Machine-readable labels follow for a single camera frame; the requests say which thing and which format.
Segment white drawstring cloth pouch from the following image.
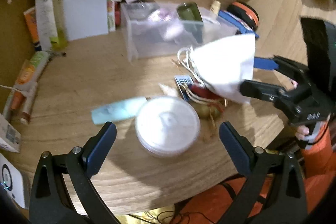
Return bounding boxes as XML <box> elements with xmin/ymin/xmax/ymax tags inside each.
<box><xmin>177</xmin><ymin>34</ymin><xmax>256</xmax><ymax>104</ymax></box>

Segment red velvet pouch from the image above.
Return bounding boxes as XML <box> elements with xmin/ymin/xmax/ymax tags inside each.
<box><xmin>189</xmin><ymin>84</ymin><xmax>223</xmax><ymax>100</ymax></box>

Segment dark green glass jar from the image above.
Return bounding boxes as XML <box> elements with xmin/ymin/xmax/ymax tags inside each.
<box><xmin>176</xmin><ymin>2</ymin><xmax>203</xmax><ymax>22</ymax></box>

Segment small tan packet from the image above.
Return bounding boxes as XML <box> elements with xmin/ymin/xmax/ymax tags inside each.
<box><xmin>158</xmin><ymin>84</ymin><xmax>179</xmax><ymax>97</ymax></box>

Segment light teal tube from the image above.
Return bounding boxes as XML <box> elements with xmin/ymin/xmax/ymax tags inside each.
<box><xmin>91</xmin><ymin>97</ymin><xmax>147</xmax><ymax>125</ymax></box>

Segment round white lidded container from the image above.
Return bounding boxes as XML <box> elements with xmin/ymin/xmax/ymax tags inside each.
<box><xmin>135</xmin><ymin>96</ymin><xmax>201</xmax><ymax>157</ymax></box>

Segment green gourd charm with cord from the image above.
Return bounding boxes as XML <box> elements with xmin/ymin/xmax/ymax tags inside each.
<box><xmin>191</xmin><ymin>103</ymin><xmax>222</xmax><ymax>142</ymax></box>

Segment right hand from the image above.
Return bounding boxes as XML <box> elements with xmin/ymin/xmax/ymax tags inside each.
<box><xmin>295</xmin><ymin>125</ymin><xmax>310</xmax><ymax>141</ymax></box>

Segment orange sleeve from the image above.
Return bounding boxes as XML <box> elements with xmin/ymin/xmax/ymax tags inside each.
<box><xmin>173</xmin><ymin>122</ymin><xmax>335</xmax><ymax>223</ymax></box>

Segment blue patchwork pencil case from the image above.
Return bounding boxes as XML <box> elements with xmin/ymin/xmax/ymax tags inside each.
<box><xmin>218</xmin><ymin>10</ymin><xmax>260</xmax><ymax>40</ymax></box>

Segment black orange zip case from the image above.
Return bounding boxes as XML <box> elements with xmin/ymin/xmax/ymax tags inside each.
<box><xmin>227</xmin><ymin>1</ymin><xmax>260</xmax><ymax>31</ymax></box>

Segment white carton box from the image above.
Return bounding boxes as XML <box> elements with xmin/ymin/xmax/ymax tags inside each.
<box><xmin>0</xmin><ymin>115</ymin><xmax>21</xmax><ymax>153</ymax></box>

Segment cream lotion bottle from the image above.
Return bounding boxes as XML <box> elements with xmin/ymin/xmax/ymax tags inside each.
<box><xmin>210</xmin><ymin>0</ymin><xmax>221</xmax><ymax>15</ymax></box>

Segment clear plastic storage bin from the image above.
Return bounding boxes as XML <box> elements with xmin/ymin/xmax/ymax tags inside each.
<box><xmin>121</xmin><ymin>2</ymin><xmax>238</xmax><ymax>62</ymax></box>

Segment orange green tube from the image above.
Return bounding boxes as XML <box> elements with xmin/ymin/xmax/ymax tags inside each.
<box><xmin>2</xmin><ymin>51</ymin><xmax>50</xmax><ymax>124</ymax></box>

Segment yellow green bottle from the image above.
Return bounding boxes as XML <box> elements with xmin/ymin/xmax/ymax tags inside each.
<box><xmin>34</xmin><ymin>0</ymin><xmax>67</xmax><ymax>51</ymax></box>

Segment white device with ring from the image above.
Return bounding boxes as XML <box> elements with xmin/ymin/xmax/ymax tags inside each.
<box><xmin>1</xmin><ymin>154</ymin><xmax>29</xmax><ymax>209</ymax></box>

